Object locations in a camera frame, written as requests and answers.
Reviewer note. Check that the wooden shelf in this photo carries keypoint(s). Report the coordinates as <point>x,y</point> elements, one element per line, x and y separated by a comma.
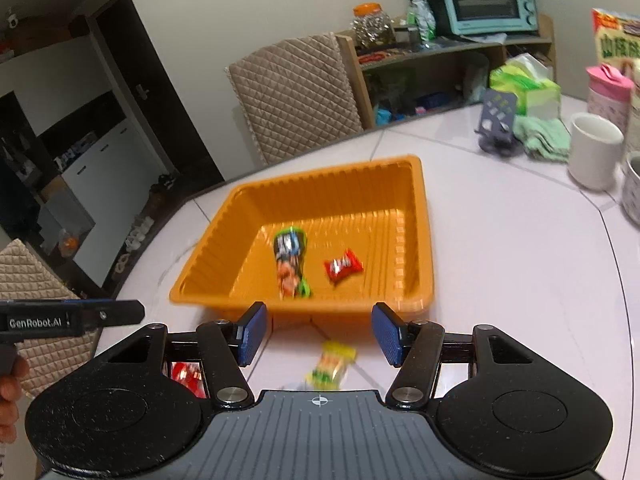
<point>350,75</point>

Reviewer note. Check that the dark green snack packet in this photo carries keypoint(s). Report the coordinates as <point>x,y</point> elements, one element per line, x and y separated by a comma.
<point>290,260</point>

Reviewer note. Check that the green cloth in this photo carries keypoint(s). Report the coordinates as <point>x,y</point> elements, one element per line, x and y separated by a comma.
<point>542,135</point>

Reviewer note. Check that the person's left hand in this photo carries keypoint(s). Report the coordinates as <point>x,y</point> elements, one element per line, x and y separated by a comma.
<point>10,390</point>

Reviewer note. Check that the grey phone stand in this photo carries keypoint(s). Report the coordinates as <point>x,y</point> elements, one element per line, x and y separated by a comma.
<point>500,110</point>

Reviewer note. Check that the white plastic bag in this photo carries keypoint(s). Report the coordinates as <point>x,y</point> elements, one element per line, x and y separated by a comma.
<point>475,77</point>

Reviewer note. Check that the pink-lid bottle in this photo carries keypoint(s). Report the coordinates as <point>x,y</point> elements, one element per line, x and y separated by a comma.
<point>607,95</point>

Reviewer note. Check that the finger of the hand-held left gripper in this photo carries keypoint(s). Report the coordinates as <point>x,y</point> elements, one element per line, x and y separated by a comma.
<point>115,311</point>

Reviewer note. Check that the red striped snack packet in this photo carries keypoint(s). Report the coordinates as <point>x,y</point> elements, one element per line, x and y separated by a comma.
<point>187,375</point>

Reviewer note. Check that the green white bag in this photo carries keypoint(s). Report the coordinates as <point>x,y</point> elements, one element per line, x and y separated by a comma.
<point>420,15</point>

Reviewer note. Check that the green tissue pack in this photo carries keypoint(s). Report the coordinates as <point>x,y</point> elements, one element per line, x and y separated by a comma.
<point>535,92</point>

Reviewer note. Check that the yellow green snack box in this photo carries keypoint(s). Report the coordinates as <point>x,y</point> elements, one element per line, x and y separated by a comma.
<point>612,40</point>

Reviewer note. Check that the red bow-shaped candy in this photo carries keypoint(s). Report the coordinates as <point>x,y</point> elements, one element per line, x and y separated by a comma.
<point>342,267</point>

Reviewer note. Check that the yellow green candy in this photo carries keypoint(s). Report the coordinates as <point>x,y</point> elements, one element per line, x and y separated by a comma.
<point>330,367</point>

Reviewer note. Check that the orange-lid clear jar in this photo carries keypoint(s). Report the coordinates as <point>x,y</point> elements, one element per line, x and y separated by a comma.
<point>372,27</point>

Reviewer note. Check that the white cabinet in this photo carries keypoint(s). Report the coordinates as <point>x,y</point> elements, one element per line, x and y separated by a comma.
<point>110,160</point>

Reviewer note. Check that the colourful packet pile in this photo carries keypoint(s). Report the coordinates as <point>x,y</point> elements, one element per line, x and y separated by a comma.
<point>430,102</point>

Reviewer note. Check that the patterned cup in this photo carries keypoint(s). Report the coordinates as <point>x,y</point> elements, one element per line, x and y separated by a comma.
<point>632,185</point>

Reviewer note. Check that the beige quilted chair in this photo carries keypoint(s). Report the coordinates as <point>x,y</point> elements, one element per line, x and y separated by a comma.
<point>30,280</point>
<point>290,95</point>

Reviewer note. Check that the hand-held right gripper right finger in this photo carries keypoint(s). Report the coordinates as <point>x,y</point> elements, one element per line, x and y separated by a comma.
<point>387,335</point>

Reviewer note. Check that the white cup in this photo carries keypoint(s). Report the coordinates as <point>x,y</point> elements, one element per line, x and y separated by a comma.
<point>595,155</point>

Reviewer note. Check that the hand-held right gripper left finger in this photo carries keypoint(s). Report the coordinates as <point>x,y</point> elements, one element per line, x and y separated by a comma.
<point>252,332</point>

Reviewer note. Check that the teal toaster oven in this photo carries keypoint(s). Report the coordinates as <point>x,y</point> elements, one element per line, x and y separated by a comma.
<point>480,0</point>

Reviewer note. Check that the orange plastic tray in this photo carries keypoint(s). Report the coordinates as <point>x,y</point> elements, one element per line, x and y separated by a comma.
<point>350,195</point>

